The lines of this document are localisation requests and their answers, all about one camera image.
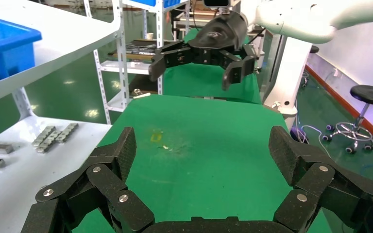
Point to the white metal shelf rack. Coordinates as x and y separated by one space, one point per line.
61 32

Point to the blue plastic bin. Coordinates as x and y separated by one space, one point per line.
3 48

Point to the white background storage rack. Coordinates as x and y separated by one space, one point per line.
122 67

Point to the green cloth covered table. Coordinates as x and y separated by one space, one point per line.
199 83

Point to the small blue storage bin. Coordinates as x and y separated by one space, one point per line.
144 2
173 2

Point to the black wheeled round stool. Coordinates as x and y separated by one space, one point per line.
371 95

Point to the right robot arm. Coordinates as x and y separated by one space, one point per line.
302 19

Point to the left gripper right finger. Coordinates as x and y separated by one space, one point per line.
315 177

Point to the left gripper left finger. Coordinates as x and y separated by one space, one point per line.
109 180

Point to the white paper cup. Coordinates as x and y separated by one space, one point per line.
150 35

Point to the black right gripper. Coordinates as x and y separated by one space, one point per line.
222 32

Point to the green table cloth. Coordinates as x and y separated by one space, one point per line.
205 151

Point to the wooden parts tray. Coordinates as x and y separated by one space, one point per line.
131 57

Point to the white robot torso column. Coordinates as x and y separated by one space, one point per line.
289 70

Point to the wooden background shelf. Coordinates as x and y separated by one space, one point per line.
186 24

